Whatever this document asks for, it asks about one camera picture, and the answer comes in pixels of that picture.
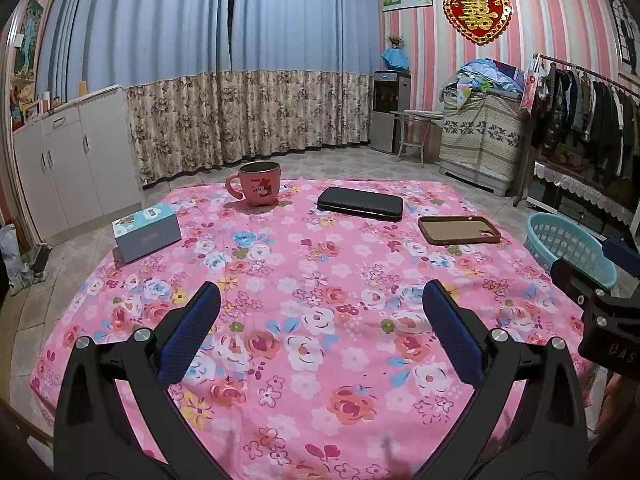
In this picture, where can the small picture frame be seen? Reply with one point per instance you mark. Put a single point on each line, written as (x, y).
(32, 111)

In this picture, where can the metal clothes rack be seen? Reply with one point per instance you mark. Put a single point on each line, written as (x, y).
(570, 62)

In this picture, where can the small potted plant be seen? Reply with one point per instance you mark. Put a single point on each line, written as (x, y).
(396, 42)

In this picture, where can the brown phone case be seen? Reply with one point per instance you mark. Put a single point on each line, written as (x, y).
(457, 230)

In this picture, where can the row of hanging clothes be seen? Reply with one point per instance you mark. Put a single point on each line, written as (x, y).
(595, 115)

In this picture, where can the pale floor bag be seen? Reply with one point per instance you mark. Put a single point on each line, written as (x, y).
(15, 260)

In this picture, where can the red heart wall decoration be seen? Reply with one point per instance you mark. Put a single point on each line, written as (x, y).
(477, 15)

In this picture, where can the pile of folded clothes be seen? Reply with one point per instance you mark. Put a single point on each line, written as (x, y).
(492, 77)

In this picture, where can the light blue plastic basket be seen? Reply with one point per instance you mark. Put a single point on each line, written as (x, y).
(575, 255)

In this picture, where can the pink hanging bag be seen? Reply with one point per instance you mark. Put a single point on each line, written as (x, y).
(530, 87)

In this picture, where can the blue and floral curtain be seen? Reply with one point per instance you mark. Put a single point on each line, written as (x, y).
(165, 35)

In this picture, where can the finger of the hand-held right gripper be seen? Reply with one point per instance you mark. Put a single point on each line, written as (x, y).
(570, 277)
(622, 257)

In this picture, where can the pink floral tablecloth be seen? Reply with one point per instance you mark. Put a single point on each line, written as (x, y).
(325, 360)

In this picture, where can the low cabinet with lace cloth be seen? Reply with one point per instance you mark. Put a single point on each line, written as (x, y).
(580, 190)

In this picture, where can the grey water dispenser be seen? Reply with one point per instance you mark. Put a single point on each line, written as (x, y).
(387, 115)

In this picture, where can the light blue tissue box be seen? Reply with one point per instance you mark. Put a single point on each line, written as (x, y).
(147, 235)

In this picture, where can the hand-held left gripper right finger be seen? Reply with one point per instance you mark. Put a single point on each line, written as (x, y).
(452, 330)

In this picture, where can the pink cartoon mug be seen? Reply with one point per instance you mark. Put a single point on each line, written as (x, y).
(260, 185)

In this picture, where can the small folding table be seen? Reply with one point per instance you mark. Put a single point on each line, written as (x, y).
(415, 115)

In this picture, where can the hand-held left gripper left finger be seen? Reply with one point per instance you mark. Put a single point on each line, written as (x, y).
(192, 330)

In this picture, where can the framed window wall picture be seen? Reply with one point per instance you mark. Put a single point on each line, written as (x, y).
(627, 25)

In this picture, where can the blue covered water bottle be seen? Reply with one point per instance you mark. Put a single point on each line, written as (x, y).
(396, 60)

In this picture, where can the black zip wallet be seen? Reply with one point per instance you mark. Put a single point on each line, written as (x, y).
(360, 202)

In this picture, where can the white cabinet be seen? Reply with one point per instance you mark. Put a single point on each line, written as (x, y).
(80, 160)

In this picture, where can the covered washing machine with clothes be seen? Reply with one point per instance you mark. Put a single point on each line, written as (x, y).
(482, 140)

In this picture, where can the colourful wall poster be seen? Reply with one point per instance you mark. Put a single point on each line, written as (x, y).
(30, 35)

